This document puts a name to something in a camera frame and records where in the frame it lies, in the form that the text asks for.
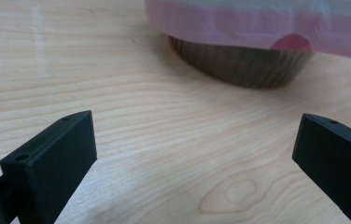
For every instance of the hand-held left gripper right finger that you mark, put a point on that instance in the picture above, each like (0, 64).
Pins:
(338, 161)

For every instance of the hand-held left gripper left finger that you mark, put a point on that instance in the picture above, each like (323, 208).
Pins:
(52, 161)

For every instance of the brown ribbed trash bin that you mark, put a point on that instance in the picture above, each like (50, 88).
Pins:
(242, 68)

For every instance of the pink and white plastic bag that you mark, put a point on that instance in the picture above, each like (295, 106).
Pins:
(226, 21)

